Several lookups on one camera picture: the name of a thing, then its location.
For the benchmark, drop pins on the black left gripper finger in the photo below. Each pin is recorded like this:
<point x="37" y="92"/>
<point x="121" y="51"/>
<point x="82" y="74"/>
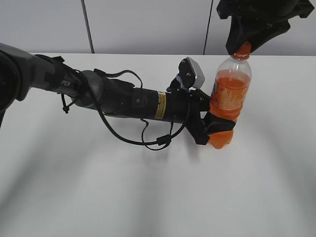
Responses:
<point x="214" y="124"/>

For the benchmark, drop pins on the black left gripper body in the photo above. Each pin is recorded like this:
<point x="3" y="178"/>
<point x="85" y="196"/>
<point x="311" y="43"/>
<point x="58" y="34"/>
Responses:
<point x="184" y="107"/>

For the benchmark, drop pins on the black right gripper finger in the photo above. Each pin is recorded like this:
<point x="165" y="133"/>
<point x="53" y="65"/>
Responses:
<point x="239" y="32"/>
<point x="266" y="33"/>

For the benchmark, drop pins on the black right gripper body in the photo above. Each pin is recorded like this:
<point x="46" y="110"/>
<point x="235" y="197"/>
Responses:
<point x="263" y="13"/>

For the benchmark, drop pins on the orange bottle cap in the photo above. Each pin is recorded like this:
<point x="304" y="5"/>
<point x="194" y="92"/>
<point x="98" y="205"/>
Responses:
<point x="243" y="52"/>

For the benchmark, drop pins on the orange soda plastic bottle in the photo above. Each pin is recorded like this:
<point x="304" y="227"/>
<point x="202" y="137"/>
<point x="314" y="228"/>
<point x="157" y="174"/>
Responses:
<point x="230" y="87"/>

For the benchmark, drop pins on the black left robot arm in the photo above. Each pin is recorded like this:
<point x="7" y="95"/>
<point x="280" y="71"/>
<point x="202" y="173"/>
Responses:
<point x="97" y="90"/>

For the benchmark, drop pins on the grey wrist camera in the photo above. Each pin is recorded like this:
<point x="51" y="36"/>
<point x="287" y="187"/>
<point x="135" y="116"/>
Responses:
<point x="190" y="74"/>

